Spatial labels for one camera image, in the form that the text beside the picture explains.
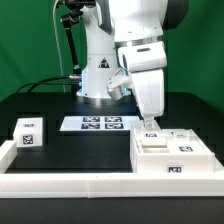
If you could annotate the white cabinet top block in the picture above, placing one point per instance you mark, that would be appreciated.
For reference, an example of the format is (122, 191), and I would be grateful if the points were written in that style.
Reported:
(28, 132)

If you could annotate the white marker base sheet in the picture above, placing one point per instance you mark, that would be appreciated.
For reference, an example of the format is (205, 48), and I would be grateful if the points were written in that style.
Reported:
(97, 123)

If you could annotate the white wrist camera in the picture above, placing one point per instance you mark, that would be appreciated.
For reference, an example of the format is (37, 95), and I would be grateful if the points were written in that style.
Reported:
(116, 85)

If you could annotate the white cabinet door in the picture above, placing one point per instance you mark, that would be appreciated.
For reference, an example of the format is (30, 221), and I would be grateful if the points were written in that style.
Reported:
(148, 137)
(183, 141)

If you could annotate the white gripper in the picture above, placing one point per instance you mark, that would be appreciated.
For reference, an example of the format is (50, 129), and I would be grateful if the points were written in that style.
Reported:
(148, 88)

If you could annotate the white U-shaped frame fence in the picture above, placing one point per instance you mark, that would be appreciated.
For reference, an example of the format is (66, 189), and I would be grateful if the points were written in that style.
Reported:
(97, 185)

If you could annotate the white cabinet body box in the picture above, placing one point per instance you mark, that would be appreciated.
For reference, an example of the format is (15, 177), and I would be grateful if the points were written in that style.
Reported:
(161, 160)

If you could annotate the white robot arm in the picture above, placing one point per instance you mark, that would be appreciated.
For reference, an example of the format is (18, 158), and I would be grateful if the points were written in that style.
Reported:
(124, 50)

